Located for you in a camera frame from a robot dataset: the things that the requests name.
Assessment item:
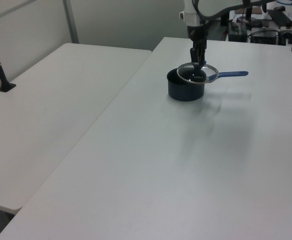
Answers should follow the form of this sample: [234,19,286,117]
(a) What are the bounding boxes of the black computer box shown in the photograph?
[250,29,280,46]

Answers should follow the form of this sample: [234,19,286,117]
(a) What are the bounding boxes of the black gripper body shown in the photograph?
[187,23,208,51]

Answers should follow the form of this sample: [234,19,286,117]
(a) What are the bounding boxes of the glass lid with blue knob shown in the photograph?
[176,59,220,85]

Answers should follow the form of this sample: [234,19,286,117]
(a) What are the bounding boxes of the black keyboard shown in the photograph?
[266,9,292,32]

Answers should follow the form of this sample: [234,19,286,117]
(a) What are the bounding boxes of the black box with green top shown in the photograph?
[227,20,247,43]

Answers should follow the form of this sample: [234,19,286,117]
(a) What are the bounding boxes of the black stand with round base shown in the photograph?
[237,4,253,26]

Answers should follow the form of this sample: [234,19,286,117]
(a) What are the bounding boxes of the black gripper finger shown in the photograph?
[198,45,207,68]
[189,46,202,71]

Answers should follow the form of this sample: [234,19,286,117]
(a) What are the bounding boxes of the white side table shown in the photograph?
[0,42,153,215]

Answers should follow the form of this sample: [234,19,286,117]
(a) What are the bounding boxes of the grey partition corner post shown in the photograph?
[62,0,80,45]

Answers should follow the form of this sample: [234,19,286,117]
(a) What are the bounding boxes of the dark blue saucepan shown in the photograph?
[166,67,249,102]

